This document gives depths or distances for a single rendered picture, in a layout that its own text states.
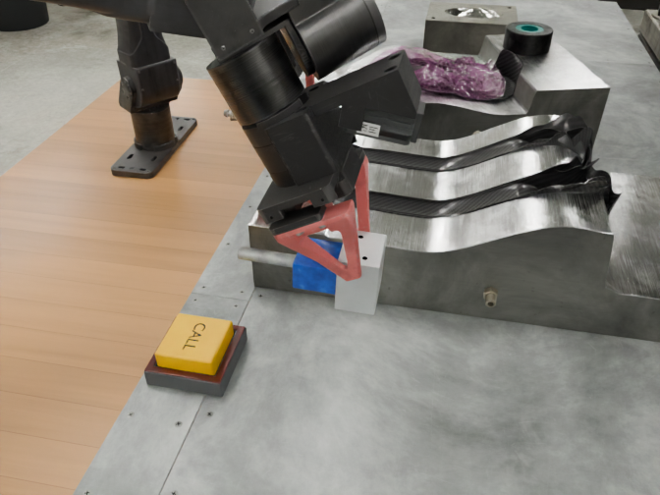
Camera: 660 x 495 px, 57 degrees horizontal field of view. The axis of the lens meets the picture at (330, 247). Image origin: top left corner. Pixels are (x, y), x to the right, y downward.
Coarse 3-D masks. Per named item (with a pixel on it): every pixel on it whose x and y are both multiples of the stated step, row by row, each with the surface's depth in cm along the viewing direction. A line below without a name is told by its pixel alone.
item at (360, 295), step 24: (312, 240) 55; (360, 240) 53; (384, 240) 53; (288, 264) 54; (312, 264) 52; (360, 264) 50; (312, 288) 53; (336, 288) 52; (360, 288) 52; (360, 312) 53
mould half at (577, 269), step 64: (512, 128) 79; (448, 192) 73; (640, 192) 78; (384, 256) 65; (448, 256) 64; (512, 256) 62; (576, 256) 61; (640, 256) 67; (512, 320) 67; (576, 320) 65; (640, 320) 64
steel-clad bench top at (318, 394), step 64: (384, 0) 170; (448, 0) 170; (512, 0) 170; (576, 0) 170; (640, 64) 131; (640, 128) 106; (256, 192) 89; (256, 320) 67; (320, 320) 67; (384, 320) 67; (448, 320) 67; (256, 384) 60; (320, 384) 60; (384, 384) 60; (448, 384) 60; (512, 384) 60; (576, 384) 60; (640, 384) 60; (128, 448) 54; (192, 448) 54; (256, 448) 54; (320, 448) 54; (384, 448) 54; (448, 448) 54; (512, 448) 54; (576, 448) 54; (640, 448) 54
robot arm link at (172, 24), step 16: (32, 0) 36; (48, 0) 36; (64, 0) 36; (80, 0) 36; (96, 0) 36; (112, 0) 36; (128, 0) 36; (144, 0) 37; (160, 0) 37; (176, 0) 37; (112, 16) 37; (128, 16) 37; (144, 16) 37; (160, 16) 37; (176, 16) 38; (176, 32) 38; (192, 32) 39
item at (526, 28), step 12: (516, 24) 106; (528, 24) 106; (540, 24) 106; (504, 36) 106; (516, 36) 102; (528, 36) 101; (540, 36) 101; (504, 48) 106; (516, 48) 103; (528, 48) 103; (540, 48) 103
